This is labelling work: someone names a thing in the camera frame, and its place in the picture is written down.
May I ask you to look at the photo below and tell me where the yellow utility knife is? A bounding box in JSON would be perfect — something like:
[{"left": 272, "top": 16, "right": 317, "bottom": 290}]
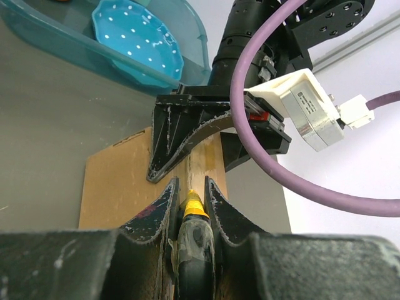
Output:
[{"left": 174, "top": 189, "right": 216, "bottom": 299}]

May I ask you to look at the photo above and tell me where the blue perforated plate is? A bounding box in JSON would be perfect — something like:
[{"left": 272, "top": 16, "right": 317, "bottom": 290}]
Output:
[{"left": 92, "top": 1, "right": 184, "bottom": 81}]

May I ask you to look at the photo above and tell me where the teal plastic bin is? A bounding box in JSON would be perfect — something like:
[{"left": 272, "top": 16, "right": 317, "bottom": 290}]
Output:
[{"left": 1, "top": 1, "right": 211, "bottom": 94}]

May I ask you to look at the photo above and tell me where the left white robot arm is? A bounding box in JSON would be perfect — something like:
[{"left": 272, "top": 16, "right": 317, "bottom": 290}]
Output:
[{"left": 147, "top": 1, "right": 374, "bottom": 183}]

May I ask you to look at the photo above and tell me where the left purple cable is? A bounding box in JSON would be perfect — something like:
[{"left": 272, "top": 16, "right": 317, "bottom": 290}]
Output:
[{"left": 229, "top": 0, "right": 400, "bottom": 218}]

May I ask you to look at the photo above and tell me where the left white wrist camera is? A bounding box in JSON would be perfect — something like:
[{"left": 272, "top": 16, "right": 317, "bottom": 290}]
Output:
[{"left": 245, "top": 69, "right": 375, "bottom": 151}]

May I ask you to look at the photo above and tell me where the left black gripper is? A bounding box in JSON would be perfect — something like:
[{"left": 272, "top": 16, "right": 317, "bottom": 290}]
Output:
[{"left": 147, "top": 86, "right": 291, "bottom": 183}]

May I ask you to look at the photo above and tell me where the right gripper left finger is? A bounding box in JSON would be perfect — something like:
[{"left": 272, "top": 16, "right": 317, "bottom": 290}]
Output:
[{"left": 100, "top": 177, "right": 180, "bottom": 299}]

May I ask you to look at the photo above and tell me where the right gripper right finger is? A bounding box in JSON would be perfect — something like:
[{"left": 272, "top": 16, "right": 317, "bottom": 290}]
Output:
[{"left": 204, "top": 176, "right": 265, "bottom": 299}]

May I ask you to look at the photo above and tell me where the brown cardboard express box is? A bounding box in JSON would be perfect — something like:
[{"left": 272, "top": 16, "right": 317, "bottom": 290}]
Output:
[{"left": 79, "top": 127, "right": 228, "bottom": 229}]

